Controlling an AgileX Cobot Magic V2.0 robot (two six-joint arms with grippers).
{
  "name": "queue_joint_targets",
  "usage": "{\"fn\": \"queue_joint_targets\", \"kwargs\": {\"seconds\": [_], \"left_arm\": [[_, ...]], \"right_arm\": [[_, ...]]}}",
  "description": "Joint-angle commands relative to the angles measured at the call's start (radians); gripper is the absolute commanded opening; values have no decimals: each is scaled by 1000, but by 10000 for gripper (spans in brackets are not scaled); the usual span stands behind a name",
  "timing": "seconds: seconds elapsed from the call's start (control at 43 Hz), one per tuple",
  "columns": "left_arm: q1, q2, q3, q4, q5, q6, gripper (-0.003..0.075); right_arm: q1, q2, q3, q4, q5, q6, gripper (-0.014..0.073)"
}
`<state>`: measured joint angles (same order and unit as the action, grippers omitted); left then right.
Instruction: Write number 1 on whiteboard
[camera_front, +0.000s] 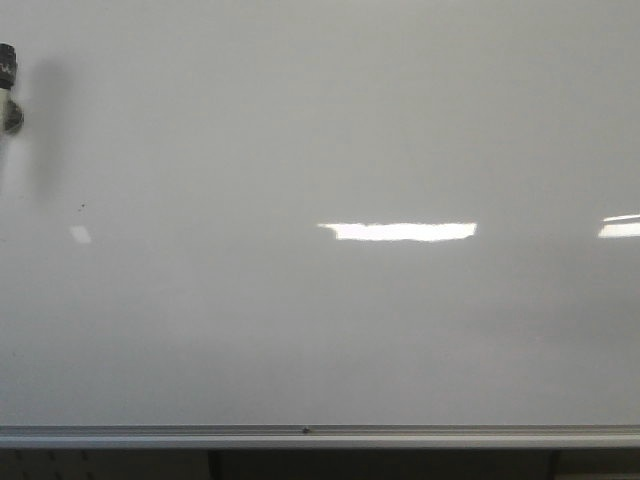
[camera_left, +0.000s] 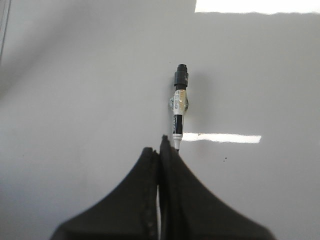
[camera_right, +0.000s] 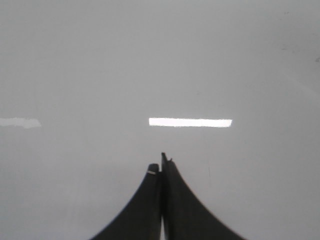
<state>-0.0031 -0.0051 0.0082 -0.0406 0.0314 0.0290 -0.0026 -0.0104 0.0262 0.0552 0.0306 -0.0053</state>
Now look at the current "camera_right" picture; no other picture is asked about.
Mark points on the white whiteboard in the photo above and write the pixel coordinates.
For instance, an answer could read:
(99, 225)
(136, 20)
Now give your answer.
(93, 91)

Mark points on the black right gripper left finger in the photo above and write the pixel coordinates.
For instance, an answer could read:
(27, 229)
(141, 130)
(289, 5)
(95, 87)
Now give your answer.
(140, 219)

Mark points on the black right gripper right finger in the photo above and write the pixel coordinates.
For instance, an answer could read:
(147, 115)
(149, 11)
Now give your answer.
(184, 216)

